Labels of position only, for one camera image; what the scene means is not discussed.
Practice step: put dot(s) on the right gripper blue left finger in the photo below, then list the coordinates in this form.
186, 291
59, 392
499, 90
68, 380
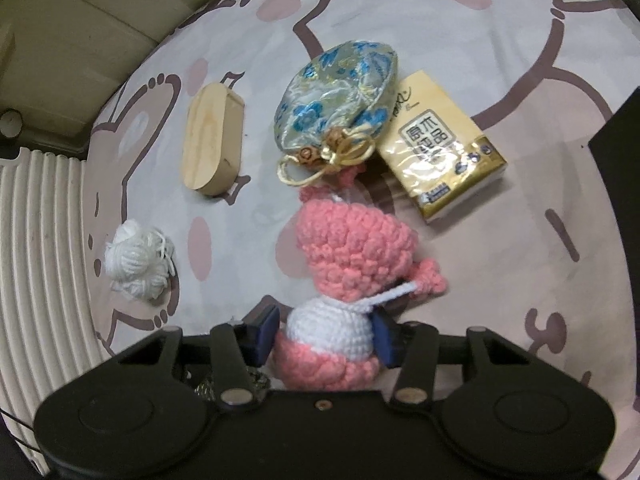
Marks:
234, 350

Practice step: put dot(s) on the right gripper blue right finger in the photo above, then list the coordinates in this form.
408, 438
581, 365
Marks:
410, 349

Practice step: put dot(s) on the pink white crochet doll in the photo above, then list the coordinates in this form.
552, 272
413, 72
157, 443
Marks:
359, 258

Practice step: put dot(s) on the white yarn ball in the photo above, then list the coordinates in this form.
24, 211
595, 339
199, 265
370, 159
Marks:
138, 261

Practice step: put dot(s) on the yellow tissue pack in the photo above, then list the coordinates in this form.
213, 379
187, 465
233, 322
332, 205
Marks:
437, 153

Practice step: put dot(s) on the oval wooden block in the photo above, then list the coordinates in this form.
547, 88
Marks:
211, 155

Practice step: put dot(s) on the blue floral silk pouch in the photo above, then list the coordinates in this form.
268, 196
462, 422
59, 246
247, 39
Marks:
333, 111

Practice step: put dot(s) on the cartoon bear bed sheet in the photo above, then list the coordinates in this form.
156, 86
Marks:
536, 255

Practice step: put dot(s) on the black storage box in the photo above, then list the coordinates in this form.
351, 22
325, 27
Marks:
615, 148

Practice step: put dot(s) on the beige cabinet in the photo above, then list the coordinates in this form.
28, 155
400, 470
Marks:
62, 59

